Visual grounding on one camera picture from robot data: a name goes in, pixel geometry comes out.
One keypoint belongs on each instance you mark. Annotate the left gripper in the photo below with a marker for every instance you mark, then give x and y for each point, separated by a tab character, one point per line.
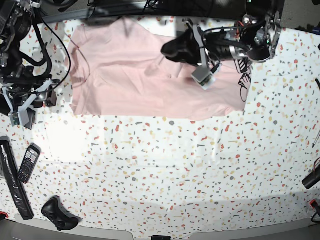
189	48

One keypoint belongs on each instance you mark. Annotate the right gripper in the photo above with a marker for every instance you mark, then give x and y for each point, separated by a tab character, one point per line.
31	96

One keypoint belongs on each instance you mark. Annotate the pink T-shirt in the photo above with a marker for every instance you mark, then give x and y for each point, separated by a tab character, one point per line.
118	70

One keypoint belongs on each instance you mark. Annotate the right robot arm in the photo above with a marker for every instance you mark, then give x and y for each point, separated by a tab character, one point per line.
23	79

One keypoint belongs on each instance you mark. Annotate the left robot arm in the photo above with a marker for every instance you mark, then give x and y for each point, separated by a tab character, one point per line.
252	39

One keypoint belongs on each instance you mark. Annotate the black handheld device left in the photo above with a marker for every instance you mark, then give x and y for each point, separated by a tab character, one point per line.
5	110

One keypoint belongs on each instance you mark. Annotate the black remote control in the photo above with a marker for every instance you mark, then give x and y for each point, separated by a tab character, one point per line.
30	159

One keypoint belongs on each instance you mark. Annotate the long black wrapped bar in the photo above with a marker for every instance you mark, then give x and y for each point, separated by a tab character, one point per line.
10	173

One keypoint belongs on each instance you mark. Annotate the black game controller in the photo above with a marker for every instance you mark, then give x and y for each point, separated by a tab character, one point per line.
63	220

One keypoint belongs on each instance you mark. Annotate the red clamp bottom left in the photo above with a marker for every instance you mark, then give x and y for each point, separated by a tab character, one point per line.
3	216

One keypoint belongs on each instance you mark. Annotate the red clamp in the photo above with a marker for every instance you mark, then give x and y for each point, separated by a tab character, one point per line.
314	204
3	216

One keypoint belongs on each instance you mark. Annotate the pen at right edge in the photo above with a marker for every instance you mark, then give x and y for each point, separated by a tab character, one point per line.
316	139

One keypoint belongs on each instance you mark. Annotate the black box bottom edge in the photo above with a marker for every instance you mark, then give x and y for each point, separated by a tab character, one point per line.
160	237

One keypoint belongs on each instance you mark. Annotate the red clamp bottom right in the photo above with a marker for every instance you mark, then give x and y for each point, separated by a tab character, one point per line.
314	204

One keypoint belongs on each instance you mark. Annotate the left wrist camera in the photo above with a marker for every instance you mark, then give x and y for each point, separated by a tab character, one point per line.
203	77

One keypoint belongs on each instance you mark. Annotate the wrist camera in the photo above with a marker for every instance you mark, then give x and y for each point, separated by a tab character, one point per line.
203	77
21	117

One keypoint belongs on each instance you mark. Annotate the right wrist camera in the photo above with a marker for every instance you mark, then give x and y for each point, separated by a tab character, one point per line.
21	117

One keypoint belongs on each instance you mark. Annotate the black cylinder with wires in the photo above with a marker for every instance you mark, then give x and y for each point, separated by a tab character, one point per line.
314	176

